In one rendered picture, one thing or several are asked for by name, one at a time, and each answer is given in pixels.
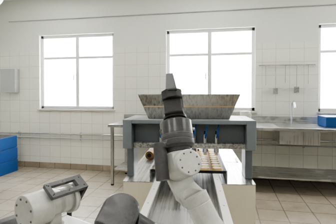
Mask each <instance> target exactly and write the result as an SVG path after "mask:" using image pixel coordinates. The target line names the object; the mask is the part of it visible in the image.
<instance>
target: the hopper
mask: <svg viewBox="0 0 336 224"><path fill-rule="evenodd" d="M240 95H241V94H182V100H183V111H184V113H185V114H186V118H188V119H230V117H231V115H232V113H233V111H234V108H235V106H236V104H237V102H238V99H239V97H240ZM138 97H139V99H140V101H141V103H142V106H143V108H144V110H145V112H146V115H147V117H148V118H149V119H163V118H164V115H165V114H164V113H165V110H164V104H163V100H162V95H161V94H138Z"/></svg>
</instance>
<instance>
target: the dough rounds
mask: <svg viewBox="0 0 336 224"><path fill-rule="evenodd" d="M196 152H197V153H198V155H199V156H200V158H201V169H200V171H224V169H223V166H222V164H221V161H220V159H219V156H218V155H215V154H214V149H208V151H207V154H206V155H204V154H203V149H202V148H200V149H199V151H198V149H196Z"/></svg>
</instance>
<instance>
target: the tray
mask: <svg viewBox="0 0 336 224"><path fill-rule="evenodd" d="M218 157H219V159H220V156H219V154H218ZM220 162H221V165H222V167H223V170H224V171H217V170H200V171H199V172H198V173H203V174H226V171H225V169H224V166H223V164H222V161H221V159H220ZM154 167H155V165H154V166H153V168H152V169H151V172H156V171H155V169H154Z"/></svg>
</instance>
